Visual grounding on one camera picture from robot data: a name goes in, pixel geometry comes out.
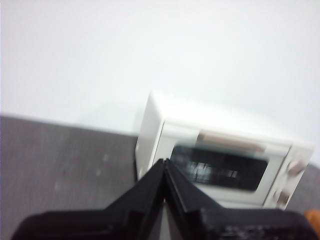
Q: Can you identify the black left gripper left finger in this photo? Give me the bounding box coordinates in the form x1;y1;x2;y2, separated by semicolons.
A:
9;158;166;240

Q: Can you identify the beige oven temperature knob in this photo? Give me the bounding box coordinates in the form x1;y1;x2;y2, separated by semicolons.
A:
287;160;306;175

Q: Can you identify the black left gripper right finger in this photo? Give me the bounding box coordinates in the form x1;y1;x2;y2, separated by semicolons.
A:
164;158;316;240

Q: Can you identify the brown potato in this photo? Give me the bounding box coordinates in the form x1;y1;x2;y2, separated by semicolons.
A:
304;209;320;240

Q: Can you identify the white Toshiba toaster oven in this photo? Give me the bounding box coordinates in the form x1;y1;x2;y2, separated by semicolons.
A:
135;91;316;209

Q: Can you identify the glass oven door beige handle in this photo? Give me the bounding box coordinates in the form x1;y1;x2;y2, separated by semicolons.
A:
154;119;293;208

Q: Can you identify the beige oven timer knob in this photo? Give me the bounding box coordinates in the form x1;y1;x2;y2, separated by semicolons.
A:
275;190;291;205

